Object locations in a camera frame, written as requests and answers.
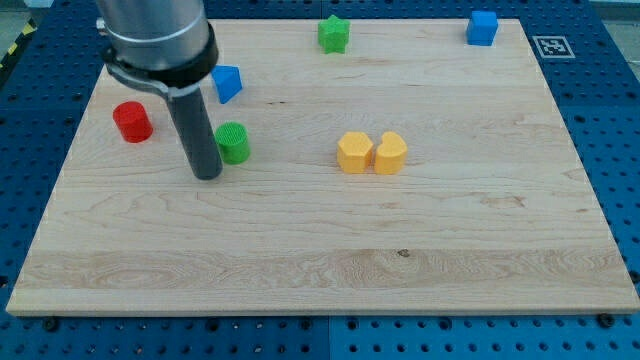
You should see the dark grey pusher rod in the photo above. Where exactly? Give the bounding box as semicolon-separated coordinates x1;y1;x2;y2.
167;87;223;180

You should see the green star block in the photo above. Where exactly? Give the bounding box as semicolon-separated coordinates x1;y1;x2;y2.
317;15;351;54

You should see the red cylinder block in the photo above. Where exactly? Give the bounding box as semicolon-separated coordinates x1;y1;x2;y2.
112;101;153;143

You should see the white fiducial marker tag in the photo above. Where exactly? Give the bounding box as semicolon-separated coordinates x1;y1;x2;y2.
532;35;575;59

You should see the green cylinder block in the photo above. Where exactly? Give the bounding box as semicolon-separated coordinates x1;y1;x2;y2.
215;122;251;165

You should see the blue triangular block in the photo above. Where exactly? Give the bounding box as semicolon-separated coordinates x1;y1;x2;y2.
211;65;243;104

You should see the wooden board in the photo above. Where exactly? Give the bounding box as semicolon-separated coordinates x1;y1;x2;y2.
7;19;639;317

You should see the yellow heart block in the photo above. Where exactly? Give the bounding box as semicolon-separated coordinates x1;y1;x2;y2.
374;131;408;175

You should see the blue cube block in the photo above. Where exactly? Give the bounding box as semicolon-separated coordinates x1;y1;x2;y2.
466;10;499;46

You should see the yellow hexagon block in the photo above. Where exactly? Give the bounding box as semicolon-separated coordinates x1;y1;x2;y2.
336;132;374;174

